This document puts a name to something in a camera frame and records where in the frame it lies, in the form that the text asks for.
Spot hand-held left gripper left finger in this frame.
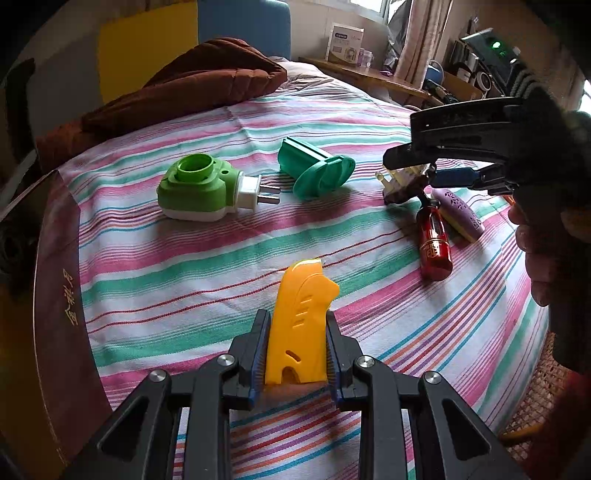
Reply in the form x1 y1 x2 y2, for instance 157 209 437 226
65 309 273 480

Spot window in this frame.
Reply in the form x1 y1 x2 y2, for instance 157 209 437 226
348 0 393 24

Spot red cylindrical bottle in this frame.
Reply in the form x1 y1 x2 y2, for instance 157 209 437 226
418 196 453 281

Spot brown quilt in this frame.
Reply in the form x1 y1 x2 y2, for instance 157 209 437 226
34 38 289 174

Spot striped bed sheet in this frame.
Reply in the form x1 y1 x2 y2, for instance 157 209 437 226
37 90 552 480

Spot grey yellow blue headboard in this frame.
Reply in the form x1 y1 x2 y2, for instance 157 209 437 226
0 0 293 139

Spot woven straw mat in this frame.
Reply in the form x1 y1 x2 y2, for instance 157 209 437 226
499 332 573 448

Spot white plug adapter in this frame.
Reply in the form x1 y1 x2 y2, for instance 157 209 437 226
375 164 437 206

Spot yellow plastic utility knife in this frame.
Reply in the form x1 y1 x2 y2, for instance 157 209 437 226
265 258 340 386

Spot black electronic device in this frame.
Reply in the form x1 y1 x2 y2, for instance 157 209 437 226
450 28 522 88

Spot grey pillow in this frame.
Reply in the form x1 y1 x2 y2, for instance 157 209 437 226
272 58 335 95

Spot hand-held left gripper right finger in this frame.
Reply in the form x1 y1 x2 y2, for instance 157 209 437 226
323 311 527 480

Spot white cardboard box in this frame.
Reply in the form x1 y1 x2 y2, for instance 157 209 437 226
328 23 365 63

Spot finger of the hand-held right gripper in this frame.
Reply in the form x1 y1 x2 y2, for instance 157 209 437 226
429 167 520 195
383 97 525 171

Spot wooden bedside desk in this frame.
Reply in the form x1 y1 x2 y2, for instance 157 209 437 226
298 56 437 107

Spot green plug-in mosquito repeller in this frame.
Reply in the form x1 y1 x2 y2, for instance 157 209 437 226
156 154 281 222

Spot beige side curtain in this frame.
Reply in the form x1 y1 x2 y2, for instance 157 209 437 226
385 0 455 88

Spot teal plastic holder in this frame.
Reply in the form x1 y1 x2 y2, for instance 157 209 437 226
277 137 356 200

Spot purple patterned case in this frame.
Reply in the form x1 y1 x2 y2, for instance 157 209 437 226
431 187 485 243

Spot person's right hand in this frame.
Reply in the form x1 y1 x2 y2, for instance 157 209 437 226
508 203 561 308

